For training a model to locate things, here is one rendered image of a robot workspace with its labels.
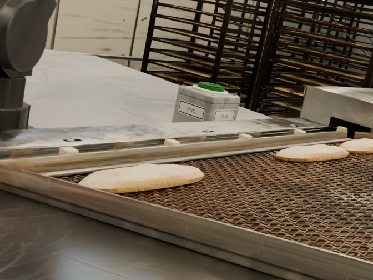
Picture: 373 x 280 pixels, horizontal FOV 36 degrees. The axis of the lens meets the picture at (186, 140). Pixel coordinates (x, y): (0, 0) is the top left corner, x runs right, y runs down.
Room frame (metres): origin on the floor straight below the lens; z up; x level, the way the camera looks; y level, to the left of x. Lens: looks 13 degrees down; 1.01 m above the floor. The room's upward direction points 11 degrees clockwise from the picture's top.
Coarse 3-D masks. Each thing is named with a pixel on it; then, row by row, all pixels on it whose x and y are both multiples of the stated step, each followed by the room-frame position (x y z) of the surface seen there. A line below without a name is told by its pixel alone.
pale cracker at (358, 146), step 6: (366, 138) 0.64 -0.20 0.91; (342, 144) 0.60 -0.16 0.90; (348, 144) 0.59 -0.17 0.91; (354, 144) 0.59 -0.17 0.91; (360, 144) 0.59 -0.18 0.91; (366, 144) 0.60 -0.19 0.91; (372, 144) 0.60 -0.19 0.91; (348, 150) 0.58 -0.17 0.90; (354, 150) 0.58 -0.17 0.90; (360, 150) 0.58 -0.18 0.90; (366, 150) 0.59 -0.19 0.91; (372, 150) 0.59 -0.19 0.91
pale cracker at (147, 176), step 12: (120, 168) 0.35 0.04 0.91; (132, 168) 0.35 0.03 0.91; (144, 168) 0.35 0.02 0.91; (156, 168) 0.36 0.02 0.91; (168, 168) 0.36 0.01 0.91; (180, 168) 0.37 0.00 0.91; (192, 168) 0.38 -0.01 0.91; (84, 180) 0.33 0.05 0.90; (96, 180) 0.32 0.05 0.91; (108, 180) 0.32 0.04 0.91; (120, 180) 0.32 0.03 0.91; (132, 180) 0.33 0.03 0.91; (144, 180) 0.33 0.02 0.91; (156, 180) 0.34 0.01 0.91; (168, 180) 0.35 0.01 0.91; (180, 180) 0.36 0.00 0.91; (192, 180) 0.37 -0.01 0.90; (120, 192) 0.32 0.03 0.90
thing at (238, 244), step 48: (192, 144) 0.48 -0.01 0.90; (240, 144) 0.54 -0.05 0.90; (288, 144) 0.61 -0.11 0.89; (336, 144) 0.66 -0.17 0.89; (48, 192) 0.29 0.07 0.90; (96, 192) 0.27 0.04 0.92; (144, 192) 0.33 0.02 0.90; (192, 192) 0.34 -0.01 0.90; (240, 192) 0.35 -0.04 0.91; (288, 192) 0.36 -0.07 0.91; (336, 192) 0.38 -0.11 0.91; (192, 240) 0.23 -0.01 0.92; (240, 240) 0.22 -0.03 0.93; (288, 240) 0.21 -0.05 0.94; (336, 240) 0.26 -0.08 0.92
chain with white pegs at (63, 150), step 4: (340, 128) 0.93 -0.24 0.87; (344, 128) 0.93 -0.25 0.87; (296, 132) 0.82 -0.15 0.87; (300, 132) 0.82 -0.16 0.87; (304, 132) 0.82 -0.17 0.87; (240, 136) 0.71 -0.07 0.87; (244, 136) 0.71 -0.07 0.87; (248, 136) 0.71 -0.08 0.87; (168, 140) 0.61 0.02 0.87; (172, 140) 0.61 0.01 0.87; (164, 144) 0.61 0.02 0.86; (168, 144) 0.60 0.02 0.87; (172, 144) 0.60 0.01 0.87; (176, 144) 0.60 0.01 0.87; (60, 148) 0.50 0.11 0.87; (64, 148) 0.49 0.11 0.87; (68, 148) 0.50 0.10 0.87; (72, 148) 0.50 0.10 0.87; (60, 152) 0.50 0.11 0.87; (64, 152) 0.49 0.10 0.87; (68, 152) 0.49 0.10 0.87; (72, 152) 0.49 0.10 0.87; (76, 152) 0.50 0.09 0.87
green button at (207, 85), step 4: (200, 84) 0.85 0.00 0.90; (204, 84) 0.85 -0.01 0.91; (208, 84) 0.85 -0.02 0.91; (212, 84) 0.86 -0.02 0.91; (216, 84) 0.87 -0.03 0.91; (204, 88) 0.84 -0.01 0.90; (208, 88) 0.84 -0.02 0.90; (212, 88) 0.84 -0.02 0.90; (216, 88) 0.84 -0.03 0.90; (220, 88) 0.85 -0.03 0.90
